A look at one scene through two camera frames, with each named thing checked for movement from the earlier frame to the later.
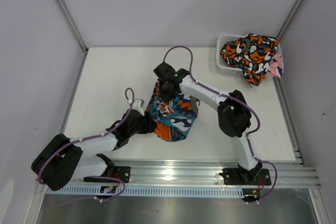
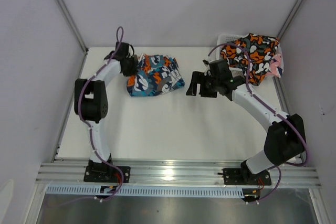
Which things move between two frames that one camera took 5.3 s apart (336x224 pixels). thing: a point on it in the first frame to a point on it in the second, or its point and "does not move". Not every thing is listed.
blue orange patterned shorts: x=174 y=118 to x=157 y=74
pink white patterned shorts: x=276 y=66 does not move
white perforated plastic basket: x=222 y=64 does not move
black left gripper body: x=144 y=125 to x=130 y=70
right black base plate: x=232 y=177 does not move
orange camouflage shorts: x=252 y=53 does not move
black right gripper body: x=165 y=93 to x=214 y=81
